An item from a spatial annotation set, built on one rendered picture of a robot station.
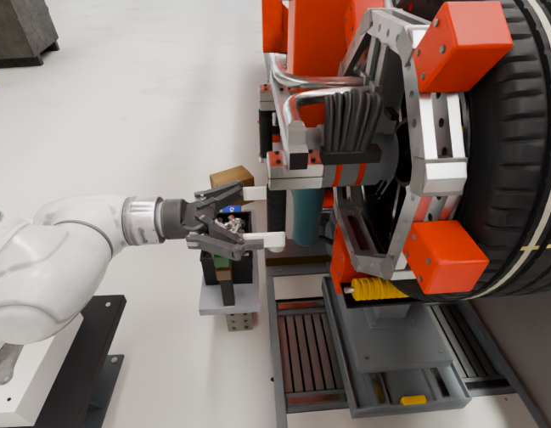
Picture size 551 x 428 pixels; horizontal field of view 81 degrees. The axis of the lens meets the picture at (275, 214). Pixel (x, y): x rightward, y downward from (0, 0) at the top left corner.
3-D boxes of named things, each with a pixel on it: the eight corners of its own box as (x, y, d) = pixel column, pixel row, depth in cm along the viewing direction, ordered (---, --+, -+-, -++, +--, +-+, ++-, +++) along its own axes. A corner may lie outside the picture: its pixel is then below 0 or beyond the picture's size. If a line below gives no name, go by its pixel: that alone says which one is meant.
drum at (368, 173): (391, 196, 73) (407, 139, 64) (298, 201, 72) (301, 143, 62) (372, 164, 84) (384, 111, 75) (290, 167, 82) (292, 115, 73)
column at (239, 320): (252, 329, 133) (247, 261, 106) (228, 331, 132) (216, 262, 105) (252, 308, 140) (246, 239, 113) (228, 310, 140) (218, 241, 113)
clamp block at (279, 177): (322, 188, 54) (325, 161, 51) (268, 191, 54) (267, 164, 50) (317, 172, 58) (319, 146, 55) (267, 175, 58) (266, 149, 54)
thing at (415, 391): (462, 409, 102) (474, 397, 96) (351, 419, 100) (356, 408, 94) (402, 283, 141) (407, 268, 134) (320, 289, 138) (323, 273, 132)
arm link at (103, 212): (146, 230, 66) (125, 273, 54) (67, 234, 65) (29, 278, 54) (133, 182, 60) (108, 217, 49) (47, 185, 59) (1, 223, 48)
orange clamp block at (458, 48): (469, 92, 47) (516, 45, 38) (417, 94, 46) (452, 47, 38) (458, 53, 49) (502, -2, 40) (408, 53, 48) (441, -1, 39)
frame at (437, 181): (402, 325, 70) (526, 56, 35) (373, 328, 70) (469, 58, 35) (342, 184, 112) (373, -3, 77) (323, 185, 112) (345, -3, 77)
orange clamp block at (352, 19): (387, 32, 73) (384, -5, 73) (353, 32, 72) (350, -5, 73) (376, 50, 80) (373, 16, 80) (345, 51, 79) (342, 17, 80)
